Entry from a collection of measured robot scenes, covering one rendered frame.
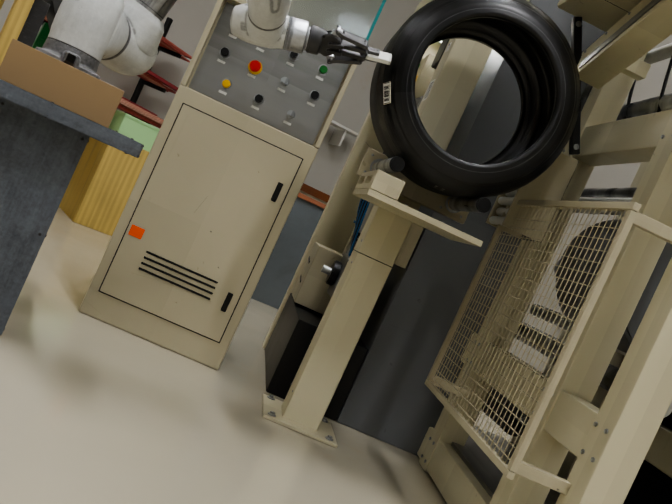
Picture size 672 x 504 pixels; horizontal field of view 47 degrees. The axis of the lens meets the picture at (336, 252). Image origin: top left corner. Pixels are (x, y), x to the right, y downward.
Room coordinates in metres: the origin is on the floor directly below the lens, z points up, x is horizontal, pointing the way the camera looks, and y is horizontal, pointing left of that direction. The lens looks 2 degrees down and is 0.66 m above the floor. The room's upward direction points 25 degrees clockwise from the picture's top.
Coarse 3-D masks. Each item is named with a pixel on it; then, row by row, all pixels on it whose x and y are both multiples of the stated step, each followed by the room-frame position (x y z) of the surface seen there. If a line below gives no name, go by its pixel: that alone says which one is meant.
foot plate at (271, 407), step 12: (264, 396) 2.74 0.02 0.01; (264, 408) 2.58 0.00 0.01; (276, 408) 2.65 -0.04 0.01; (276, 420) 2.52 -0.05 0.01; (288, 420) 2.57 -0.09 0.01; (324, 420) 2.77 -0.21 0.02; (300, 432) 2.53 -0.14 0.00; (312, 432) 2.56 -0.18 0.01; (324, 432) 2.63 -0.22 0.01; (336, 444) 2.55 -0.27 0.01
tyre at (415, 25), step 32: (448, 0) 2.20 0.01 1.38; (480, 0) 2.19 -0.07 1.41; (512, 0) 2.21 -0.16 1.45; (416, 32) 2.18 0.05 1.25; (448, 32) 2.47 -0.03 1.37; (480, 32) 2.48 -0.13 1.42; (512, 32) 2.46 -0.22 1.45; (544, 32) 2.21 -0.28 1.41; (384, 64) 2.22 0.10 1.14; (416, 64) 2.17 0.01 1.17; (512, 64) 2.50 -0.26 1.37; (544, 64) 2.46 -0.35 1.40; (576, 64) 2.26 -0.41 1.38; (544, 96) 2.49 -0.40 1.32; (576, 96) 2.25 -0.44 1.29; (384, 128) 2.24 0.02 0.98; (416, 128) 2.18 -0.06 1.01; (544, 128) 2.48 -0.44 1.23; (416, 160) 2.21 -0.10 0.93; (448, 160) 2.20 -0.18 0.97; (512, 160) 2.21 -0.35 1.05; (544, 160) 2.24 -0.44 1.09; (448, 192) 2.27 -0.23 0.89; (480, 192) 2.25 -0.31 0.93
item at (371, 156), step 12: (372, 156) 2.55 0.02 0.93; (384, 156) 2.56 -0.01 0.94; (360, 168) 2.55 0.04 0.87; (372, 168) 2.55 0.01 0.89; (408, 180) 2.57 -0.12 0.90; (408, 192) 2.57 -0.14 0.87; (420, 192) 2.58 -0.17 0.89; (432, 192) 2.58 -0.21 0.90; (420, 204) 2.59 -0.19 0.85; (432, 204) 2.58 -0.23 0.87; (444, 204) 2.59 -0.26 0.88; (456, 216) 2.59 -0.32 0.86
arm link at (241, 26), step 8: (240, 8) 2.07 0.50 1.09; (232, 16) 2.07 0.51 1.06; (240, 16) 2.06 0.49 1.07; (248, 16) 2.04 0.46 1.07; (288, 16) 2.10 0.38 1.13; (232, 24) 2.08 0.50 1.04; (240, 24) 2.07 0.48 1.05; (248, 24) 2.05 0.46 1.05; (288, 24) 2.08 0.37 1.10; (232, 32) 2.10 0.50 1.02; (240, 32) 2.08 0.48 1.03; (248, 32) 2.07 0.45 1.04; (256, 32) 2.06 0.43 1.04; (264, 32) 2.05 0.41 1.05; (272, 32) 2.05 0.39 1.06; (280, 32) 2.07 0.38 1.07; (248, 40) 2.10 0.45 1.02; (256, 40) 2.09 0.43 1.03; (264, 40) 2.08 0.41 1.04; (272, 40) 2.08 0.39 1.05; (280, 40) 2.09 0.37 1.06; (272, 48) 2.13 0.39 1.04; (280, 48) 2.13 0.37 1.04
